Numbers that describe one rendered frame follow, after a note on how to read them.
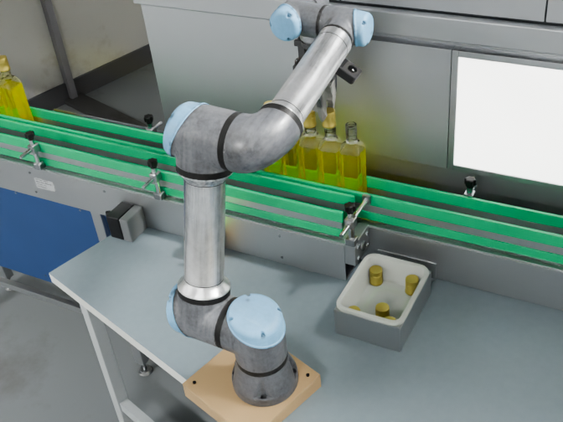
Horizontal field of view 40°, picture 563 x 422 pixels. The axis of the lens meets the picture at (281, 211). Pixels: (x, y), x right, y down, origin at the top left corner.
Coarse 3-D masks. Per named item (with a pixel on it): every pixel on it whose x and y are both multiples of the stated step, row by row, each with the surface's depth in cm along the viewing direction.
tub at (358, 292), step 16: (368, 256) 201; (384, 256) 200; (368, 272) 202; (384, 272) 202; (400, 272) 200; (416, 272) 197; (352, 288) 194; (368, 288) 202; (384, 288) 201; (400, 288) 201; (416, 288) 190; (352, 304) 195; (368, 304) 197; (400, 304) 196; (384, 320) 182; (400, 320) 182
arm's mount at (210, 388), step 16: (224, 352) 184; (288, 352) 183; (208, 368) 181; (224, 368) 181; (304, 368) 179; (192, 384) 178; (208, 384) 178; (224, 384) 177; (304, 384) 175; (320, 384) 179; (192, 400) 179; (208, 400) 174; (224, 400) 174; (240, 400) 174; (288, 400) 173; (304, 400) 176; (224, 416) 171; (240, 416) 171; (256, 416) 170; (272, 416) 170
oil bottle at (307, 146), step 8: (304, 136) 204; (312, 136) 203; (320, 136) 204; (304, 144) 204; (312, 144) 203; (304, 152) 205; (312, 152) 204; (304, 160) 207; (312, 160) 205; (304, 168) 208; (312, 168) 207; (304, 176) 210; (312, 176) 209
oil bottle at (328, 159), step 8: (336, 136) 202; (320, 144) 202; (328, 144) 200; (336, 144) 200; (320, 152) 202; (328, 152) 201; (336, 152) 200; (320, 160) 204; (328, 160) 203; (336, 160) 202; (320, 168) 206; (328, 168) 204; (336, 168) 203; (320, 176) 207; (328, 176) 206; (336, 176) 205; (328, 184) 207; (336, 184) 206
